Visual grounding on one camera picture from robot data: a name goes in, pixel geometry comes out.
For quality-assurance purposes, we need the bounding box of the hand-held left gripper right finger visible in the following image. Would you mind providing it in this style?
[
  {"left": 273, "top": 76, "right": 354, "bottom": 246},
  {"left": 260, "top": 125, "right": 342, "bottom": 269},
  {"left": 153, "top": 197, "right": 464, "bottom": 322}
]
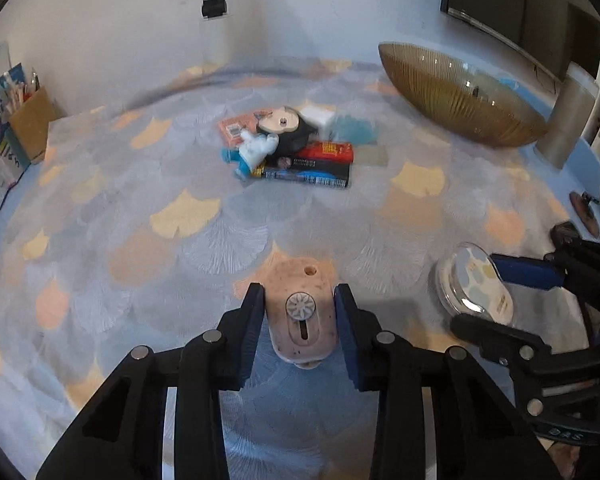
[{"left": 333, "top": 282, "right": 551, "bottom": 480}]

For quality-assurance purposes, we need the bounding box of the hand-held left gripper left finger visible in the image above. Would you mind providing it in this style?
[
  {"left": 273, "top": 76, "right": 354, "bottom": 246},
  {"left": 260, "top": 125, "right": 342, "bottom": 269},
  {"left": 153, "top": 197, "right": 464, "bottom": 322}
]
[{"left": 36, "top": 282, "right": 266, "bottom": 480}]

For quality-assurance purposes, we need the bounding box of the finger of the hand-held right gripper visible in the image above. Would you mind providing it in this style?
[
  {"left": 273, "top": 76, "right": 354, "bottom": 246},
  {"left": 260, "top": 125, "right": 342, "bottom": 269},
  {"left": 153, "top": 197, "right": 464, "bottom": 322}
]
[
  {"left": 490, "top": 222, "right": 600, "bottom": 311},
  {"left": 450, "top": 312, "right": 556, "bottom": 367}
]

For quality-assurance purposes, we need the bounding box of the round clear tape case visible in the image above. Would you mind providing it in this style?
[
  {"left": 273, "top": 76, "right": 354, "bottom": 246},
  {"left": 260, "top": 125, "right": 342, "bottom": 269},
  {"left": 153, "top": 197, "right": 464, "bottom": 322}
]
[{"left": 435, "top": 242, "right": 515, "bottom": 331}]

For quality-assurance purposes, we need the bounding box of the pink speckled oval case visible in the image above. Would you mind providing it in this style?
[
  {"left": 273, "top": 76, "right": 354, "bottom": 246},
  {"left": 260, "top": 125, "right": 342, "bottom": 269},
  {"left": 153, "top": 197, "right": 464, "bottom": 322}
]
[{"left": 264, "top": 257, "right": 338, "bottom": 370}]

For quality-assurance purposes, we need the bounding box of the black oblong box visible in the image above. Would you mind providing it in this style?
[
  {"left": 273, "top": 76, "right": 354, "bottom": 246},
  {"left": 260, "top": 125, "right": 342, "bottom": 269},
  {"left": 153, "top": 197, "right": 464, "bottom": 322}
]
[{"left": 252, "top": 152, "right": 353, "bottom": 190}]

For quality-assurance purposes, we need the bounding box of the black-haired cartoon figurine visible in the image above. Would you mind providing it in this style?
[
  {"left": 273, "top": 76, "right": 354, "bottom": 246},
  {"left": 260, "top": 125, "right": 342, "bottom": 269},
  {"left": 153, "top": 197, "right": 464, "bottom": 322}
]
[{"left": 219, "top": 105, "right": 321, "bottom": 181}]

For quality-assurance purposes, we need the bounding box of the red small box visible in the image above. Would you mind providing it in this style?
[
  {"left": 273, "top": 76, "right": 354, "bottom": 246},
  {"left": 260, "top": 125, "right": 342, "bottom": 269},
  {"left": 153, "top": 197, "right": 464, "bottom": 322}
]
[{"left": 300, "top": 141, "right": 355, "bottom": 163}]

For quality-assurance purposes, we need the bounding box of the teal translucent block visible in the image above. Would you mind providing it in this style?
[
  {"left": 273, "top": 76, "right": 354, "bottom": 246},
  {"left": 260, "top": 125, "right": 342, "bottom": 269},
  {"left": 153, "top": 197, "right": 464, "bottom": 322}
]
[{"left": 330, "top": 112, "right": 379, "bottom": 143}]

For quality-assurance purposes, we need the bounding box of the pink small box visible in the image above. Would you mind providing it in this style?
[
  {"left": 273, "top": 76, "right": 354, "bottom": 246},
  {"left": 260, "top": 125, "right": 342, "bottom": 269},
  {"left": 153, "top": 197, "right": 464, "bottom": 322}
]
[{"left": 217, "top": 115, "right": 261, "bottom": 145}]

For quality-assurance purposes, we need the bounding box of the amber ribbed glass bowl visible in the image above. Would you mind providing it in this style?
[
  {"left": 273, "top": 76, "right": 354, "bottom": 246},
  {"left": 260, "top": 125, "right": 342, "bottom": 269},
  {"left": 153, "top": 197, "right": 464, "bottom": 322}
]
[{"left": 378, "top": 41, "right": 551, "bottom": 148}]

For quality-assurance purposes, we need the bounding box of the white cube charger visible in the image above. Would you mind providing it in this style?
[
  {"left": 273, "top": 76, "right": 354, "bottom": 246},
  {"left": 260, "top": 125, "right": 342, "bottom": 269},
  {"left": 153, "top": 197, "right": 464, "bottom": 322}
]
[{"left": 297, "top": 105, "right": 337, "bottom": 128}]

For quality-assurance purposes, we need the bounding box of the brown round coaster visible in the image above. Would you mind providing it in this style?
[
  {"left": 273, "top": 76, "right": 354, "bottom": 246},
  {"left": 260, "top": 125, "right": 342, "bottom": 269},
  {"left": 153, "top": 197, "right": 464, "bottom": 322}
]
[{"left": 569, "top": 190, "right": 600, "bottom": 237}]

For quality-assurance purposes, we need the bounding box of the silver metal cylinder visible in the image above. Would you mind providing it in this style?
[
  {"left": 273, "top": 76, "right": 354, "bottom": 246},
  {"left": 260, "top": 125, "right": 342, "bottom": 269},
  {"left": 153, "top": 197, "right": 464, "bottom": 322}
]
[{"left": 536, "top": 61, "right": 600, "bottom": 170}]

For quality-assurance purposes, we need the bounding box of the cork pen holder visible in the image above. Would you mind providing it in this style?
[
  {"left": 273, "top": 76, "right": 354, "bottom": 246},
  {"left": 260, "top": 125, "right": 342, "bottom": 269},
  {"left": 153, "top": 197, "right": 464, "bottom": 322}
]
[{"left": 7, "top": 87, "right": 56, "bottom": 167}]

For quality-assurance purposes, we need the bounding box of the bunch of pens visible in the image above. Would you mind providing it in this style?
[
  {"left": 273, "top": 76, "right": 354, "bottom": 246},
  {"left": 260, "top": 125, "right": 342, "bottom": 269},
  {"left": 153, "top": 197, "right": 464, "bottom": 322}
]
[{"left": 10, "top": 71, "right": 41, "bottom": 103}]

